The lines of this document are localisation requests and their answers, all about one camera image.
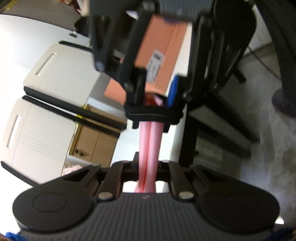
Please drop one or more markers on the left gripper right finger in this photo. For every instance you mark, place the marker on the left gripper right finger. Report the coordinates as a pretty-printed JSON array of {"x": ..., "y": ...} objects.
[{"x": 224, "y": 202}]

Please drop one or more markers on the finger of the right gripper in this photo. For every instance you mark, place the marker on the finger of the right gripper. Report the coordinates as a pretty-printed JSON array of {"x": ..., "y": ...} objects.
[
  {"x": 105, "y": 18},
  {"x": 185, "y": 81}
]

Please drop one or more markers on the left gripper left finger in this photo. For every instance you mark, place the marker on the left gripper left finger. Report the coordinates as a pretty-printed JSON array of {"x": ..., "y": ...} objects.
[{"x": 65, "y": 202}]

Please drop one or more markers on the bed with pink sheet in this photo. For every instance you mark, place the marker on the bed with pink sheet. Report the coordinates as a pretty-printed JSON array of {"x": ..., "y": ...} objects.
[{"x": 70, "y": 167}]

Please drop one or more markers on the orange pink storage box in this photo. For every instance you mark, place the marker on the orange pink storage box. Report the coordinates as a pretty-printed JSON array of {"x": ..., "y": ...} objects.
[{"x": 159, "y": 52}]

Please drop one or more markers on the white chair with black frame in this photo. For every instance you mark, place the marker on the white chair with black frame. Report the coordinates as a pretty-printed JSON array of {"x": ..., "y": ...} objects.
[{"x": 64, "y": 77}]

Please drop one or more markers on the black table frame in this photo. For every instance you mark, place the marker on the black table frame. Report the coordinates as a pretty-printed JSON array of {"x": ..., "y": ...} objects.
[{"x": 195, "y": 128}]

